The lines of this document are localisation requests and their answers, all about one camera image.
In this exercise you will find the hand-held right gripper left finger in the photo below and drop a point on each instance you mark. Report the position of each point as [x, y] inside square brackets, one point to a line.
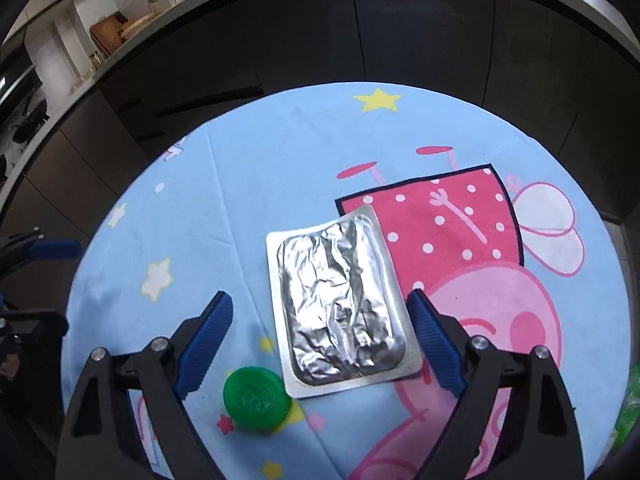
[207, 340]

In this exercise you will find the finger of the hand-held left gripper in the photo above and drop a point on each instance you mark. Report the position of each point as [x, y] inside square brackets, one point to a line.
[55, 249]
[37, 323]

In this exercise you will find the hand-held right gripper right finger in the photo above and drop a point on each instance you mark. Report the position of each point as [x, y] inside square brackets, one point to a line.
[435, 340]

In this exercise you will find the silver foil blister pack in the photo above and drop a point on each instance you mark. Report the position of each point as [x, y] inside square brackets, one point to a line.
[335, 300]

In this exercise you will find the green bottle cap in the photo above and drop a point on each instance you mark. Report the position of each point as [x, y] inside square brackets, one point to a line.
[255, 400]

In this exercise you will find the light blue printed tablecloth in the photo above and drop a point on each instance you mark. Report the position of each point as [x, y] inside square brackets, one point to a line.
[250, 160]

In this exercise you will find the wooden cutting board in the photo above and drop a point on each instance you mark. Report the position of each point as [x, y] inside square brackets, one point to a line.
[107, 35]

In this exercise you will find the kitchen base cabinet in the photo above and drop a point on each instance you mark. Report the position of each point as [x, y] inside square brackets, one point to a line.
[425, 35]

